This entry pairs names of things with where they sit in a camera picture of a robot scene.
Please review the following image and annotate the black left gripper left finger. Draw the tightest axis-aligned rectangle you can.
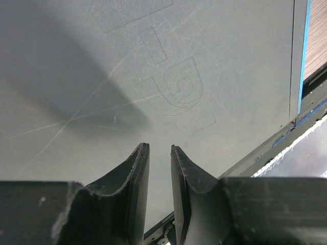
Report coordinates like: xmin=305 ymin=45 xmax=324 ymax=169
xmin=1 ymin=143 xmax=150 ymax=244

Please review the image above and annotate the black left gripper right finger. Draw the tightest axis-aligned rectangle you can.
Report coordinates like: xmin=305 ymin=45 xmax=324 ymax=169
xmin=171 ymin=145 xmax=326 ymax=244

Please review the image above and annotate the aluminium rail frame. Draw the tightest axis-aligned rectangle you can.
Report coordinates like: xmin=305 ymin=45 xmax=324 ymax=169
xmin=252 ymin=116 xmax=327 ymax=178

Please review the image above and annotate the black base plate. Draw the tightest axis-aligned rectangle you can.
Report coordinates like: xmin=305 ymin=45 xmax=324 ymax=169
xmin=214 ymin=64 xmax=326 ymax=178

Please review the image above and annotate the dark network switch box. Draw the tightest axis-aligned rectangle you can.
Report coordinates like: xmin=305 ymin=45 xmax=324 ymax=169
xmin=1 ymin=1 xmax=311 ymax=230

